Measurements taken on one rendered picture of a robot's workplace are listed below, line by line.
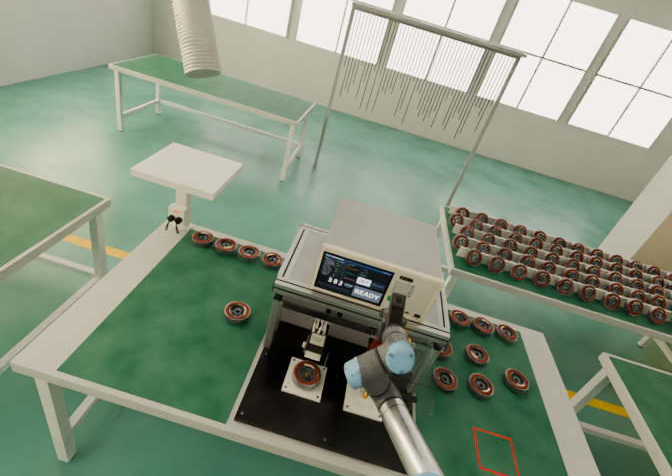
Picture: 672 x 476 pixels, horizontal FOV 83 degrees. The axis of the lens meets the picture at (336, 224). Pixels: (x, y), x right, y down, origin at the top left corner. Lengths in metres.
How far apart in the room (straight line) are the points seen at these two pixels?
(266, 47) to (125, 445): 6.72
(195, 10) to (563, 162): 7.37
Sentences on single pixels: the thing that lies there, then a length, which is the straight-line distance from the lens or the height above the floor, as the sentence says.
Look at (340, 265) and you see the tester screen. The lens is 1.33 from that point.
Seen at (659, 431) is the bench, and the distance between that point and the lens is 2.48.
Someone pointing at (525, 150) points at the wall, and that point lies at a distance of 8.09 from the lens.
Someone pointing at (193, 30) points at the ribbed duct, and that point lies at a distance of 1.94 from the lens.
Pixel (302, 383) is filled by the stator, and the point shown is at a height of 0.82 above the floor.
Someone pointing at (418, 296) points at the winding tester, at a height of 1.23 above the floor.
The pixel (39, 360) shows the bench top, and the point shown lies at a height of 0.75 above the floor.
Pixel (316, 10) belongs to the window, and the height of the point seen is 1.54.
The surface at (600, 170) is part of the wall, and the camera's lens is 8.71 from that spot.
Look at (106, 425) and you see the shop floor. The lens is 2.40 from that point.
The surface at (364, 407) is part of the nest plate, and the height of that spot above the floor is 0.78.
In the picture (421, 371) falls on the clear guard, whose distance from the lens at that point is 1.40.
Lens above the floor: 2.07
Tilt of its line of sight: 32 degrees down
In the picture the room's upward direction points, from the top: 17 degrees clockwise
